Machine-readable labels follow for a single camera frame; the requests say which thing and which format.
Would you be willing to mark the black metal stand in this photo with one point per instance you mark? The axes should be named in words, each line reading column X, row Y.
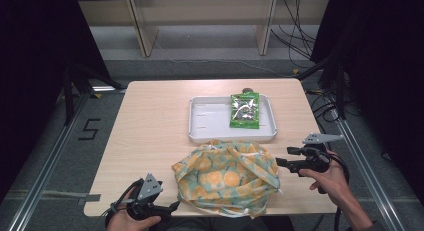
column 340, row 91
column 69, row 94

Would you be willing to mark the orange print fabric bag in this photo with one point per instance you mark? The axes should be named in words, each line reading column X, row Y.
column 226, row 181

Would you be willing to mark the dark round table grommet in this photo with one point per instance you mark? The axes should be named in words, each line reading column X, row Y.
column 247, row 89

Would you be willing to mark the person's left hand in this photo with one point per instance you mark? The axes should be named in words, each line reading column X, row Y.
column 125, row 222

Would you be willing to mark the person's right hand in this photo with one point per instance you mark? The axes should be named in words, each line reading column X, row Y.
column 333, row 184

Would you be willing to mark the white plastic tray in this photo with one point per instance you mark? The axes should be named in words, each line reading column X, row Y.
column 210, row 119

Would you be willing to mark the aluminium floor rail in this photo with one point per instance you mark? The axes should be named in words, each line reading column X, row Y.
column 43, row 177
column 388, row 204

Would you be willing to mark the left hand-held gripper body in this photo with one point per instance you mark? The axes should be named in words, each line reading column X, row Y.
column 150, row 187

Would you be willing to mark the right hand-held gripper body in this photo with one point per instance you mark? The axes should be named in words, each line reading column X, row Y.
column 315, row 161

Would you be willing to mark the green snack packet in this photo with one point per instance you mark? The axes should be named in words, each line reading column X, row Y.
column 245, row 112

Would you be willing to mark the black curtain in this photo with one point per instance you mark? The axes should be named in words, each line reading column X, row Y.
column 33, row 74
column 383, row 74

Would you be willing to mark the beige wooden desk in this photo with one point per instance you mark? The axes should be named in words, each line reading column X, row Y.
column 146, row 31

